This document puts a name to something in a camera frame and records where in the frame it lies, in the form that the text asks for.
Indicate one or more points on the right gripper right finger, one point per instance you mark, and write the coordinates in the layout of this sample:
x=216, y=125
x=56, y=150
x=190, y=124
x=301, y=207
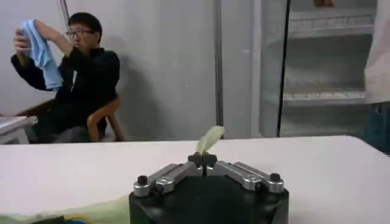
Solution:
x=243, y=176

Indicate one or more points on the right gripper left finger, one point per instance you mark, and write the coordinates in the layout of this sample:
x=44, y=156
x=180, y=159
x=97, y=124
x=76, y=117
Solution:
x=170, y=178

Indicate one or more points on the pale green cloth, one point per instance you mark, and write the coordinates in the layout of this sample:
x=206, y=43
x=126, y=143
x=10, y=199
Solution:
x=210, y=138

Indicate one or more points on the blue cloth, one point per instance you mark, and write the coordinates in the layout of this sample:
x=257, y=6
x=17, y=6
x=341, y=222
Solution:
x=42, y=58

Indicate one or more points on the person's right hand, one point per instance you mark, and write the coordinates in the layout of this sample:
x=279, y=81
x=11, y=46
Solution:
x=21, y=41

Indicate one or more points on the wooden chair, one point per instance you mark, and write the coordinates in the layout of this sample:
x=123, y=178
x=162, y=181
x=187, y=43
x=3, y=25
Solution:
x=102, y=117

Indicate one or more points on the person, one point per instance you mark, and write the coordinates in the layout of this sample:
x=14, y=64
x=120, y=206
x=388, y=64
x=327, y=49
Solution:
x=379, y=76
x=91, y=79

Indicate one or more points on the glass door cabinet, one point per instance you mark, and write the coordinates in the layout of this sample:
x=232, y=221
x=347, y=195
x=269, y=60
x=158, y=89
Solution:
x=323, y=70

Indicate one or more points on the small white side table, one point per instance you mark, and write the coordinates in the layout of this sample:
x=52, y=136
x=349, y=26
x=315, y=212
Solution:
x=12, y=126

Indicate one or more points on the grey vertical wall strip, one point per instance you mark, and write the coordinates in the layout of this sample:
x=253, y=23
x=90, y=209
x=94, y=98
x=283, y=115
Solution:
x=218, y=61

